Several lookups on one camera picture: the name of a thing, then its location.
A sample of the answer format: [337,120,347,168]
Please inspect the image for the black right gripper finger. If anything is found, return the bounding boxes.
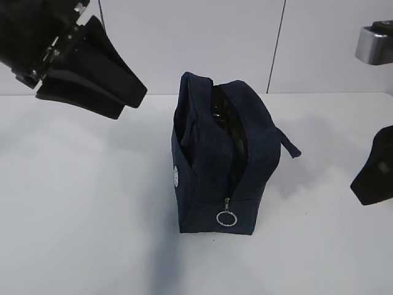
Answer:
[350,126,392,206]

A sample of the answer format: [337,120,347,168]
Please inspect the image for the navy blue fabric lunch bag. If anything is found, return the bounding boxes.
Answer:
[171,72,301,235]

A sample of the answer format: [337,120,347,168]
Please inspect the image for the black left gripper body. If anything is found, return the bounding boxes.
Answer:
[1,1,90,89]

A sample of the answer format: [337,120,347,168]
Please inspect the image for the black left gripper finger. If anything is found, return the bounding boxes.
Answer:
[36,69,126,120]
[81,16,147,108]

